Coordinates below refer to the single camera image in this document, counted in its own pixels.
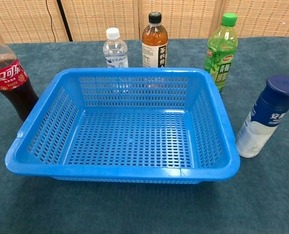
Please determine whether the amber tea bottle black cap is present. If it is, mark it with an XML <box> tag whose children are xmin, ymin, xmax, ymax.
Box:
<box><xmin>142</xmin><ymin>11</ymin><xmax>169</xmax><ymax>69</ymax></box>

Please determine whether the clear water bottle white cap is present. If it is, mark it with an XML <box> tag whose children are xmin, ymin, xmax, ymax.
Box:
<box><xmin>103</xmin><ymin>27</ymin><xmax>129</xmax><ymax>69</ymax></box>

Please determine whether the cola bottle red label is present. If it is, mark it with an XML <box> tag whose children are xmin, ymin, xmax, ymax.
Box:
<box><xmin>0</xmin><ymin>31</ymin><xmax>40</xmax><ymax>122</ymax></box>

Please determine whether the thin black hanging cable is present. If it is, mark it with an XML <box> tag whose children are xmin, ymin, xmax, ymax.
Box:
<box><xmin>45</xmin><ymin>0</ymin><xmax>57</xmax><ymax>42</ymax></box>

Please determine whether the teal table cloth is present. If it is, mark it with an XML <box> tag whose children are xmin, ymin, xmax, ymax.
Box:
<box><xmin>0</xmin><ymin>36</ymin><xmax>289</xmax><ymax>234</ymax></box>

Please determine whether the green tea bottle green cap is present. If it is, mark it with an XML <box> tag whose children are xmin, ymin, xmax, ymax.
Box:
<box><xmin>204</xmin><ymin>12</ymin><xmax>239</xmax><ymax>93</ymax></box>

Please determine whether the blue and white milk bottle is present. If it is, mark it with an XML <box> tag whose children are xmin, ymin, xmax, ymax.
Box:
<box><xmin>235</xmin><ymin>74</ymin><xmax>289</xmax><ymax>158</ymax></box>

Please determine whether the blue perforated plastic basket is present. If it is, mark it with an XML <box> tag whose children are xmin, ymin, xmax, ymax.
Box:
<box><xmin>4</xmin><ymin>67</ymin><xmax>241</xmax><ymax>185</ymax></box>

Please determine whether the woven bamboo folding screen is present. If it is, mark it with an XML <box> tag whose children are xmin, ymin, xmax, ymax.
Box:
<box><xmin>0</xmin><ymin>0</ymin><xmax>289</xmax><ymax>44</ymax></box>

